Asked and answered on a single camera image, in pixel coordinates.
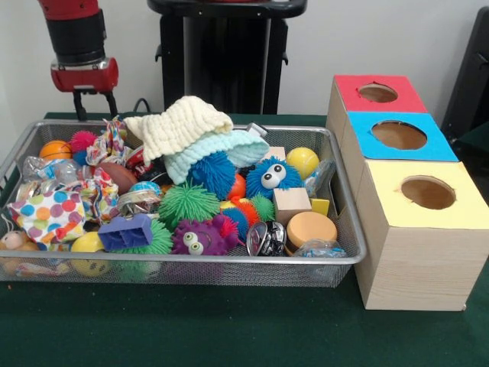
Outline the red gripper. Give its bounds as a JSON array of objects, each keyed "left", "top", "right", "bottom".
[{"left": 50, "top": 57, "right": 120, "bottom": 122}]

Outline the red black packet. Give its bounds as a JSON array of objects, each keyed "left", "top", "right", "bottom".
[{"left": 126, "top": 147, "right": 154, "bottom": 178}]

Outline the cream waffle cloth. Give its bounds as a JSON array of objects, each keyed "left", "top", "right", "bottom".
[{"left": 123, "top": 96, "right": 235, "bottom": 164}]

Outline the clear blue plastic packet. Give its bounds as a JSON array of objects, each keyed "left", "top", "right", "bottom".
[{"left": 303, "top": 161, "right": 338, "bottom": 198}]

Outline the clear mesh bin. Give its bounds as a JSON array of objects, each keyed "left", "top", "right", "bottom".
[{"left": 0, "top": 119, "right": 368, "bottom": 287}]

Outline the wooden box with three holes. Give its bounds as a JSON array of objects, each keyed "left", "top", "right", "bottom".
[{"left": 326, "top": 74, "right": 489, "bottom": 312}]

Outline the pink spiky ball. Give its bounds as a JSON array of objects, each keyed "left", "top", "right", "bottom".
[{"left": 69, "top": 130, "right": 98, "bottom": 154}]

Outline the small orange basketball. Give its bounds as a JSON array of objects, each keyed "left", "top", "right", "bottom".
[{"left": 39, "top": 140, "right": 73, "bottom": 162}]

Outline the brown toy football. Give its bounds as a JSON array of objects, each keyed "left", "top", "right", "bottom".
[{"left": 99, "top": 161, "right": 139, "bottom": 195}]

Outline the blue globe ball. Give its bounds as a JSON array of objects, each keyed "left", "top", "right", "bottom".
[{"left": 128, "top": 181, "right": 163, "bottom": 195}]

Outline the silver can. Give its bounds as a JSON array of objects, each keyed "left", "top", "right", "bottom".
[{"left": 117, "top": 190, "right": 163, "bottom": 217}]

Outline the polka dot cloth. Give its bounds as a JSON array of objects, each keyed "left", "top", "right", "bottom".
[{"left": 8, "top": 180, "right": 115, "bottom": 251}]

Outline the purple plastic block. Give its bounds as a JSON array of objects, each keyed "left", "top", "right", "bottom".
[{"left": 98, "top": 213, "right": 154, "bottom": 252}]

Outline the mint green knit cloth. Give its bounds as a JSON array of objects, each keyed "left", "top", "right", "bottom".
[{"left": 164, "top": 128, "right": 270, "bottom": 186}]

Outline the small green spiky ball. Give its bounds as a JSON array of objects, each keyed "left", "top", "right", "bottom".
[{"left": 157, "top": 182, "right": 221, "bottom": 229}]

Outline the yellow smiley ball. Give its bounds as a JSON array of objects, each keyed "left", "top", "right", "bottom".
[{"left": 70, "top": 232, "right": 112, "bottom": 277}]

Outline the large green spiky ball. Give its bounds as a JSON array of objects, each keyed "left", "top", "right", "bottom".
[{"left": 115, "top": 219, "right": 176, "bottom": 257}]

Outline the purple spiky ball with eyes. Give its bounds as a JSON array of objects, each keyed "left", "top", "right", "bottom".
[{"left": 171, "top": 214, "right": 239, "bottom": 257}]

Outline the blue fuzzy ball with eyes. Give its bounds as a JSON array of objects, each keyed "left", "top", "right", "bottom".
[{"left": 244, "top": 157, "right": 303, "bottom": 201}]

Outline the wooden cube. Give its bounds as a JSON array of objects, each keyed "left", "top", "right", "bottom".
[{"left": 273, "top": 187, "right": 313, "bottom": 225}]

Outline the yellow block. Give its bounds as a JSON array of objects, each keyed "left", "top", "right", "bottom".
[{"left": 309, "top": 197, "right": 331, "bottom": 218}]

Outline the round wooden disc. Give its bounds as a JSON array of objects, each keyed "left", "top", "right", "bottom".
[{"left": 284, "top": 211, "right": 338, "bottom": 253}]

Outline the clear crumpled plastic packet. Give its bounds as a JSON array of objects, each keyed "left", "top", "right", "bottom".
[{"left": 294, "top": 239, "right": 348, "bottom": 259}]

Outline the black chair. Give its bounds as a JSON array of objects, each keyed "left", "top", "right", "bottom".
[{"left": 443, "top": 8, "right": 489, "bottom": 142}]

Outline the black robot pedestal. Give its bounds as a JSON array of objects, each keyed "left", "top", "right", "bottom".
[{"left": 147, "top": 0, "right": 308, "bottom": 115}]

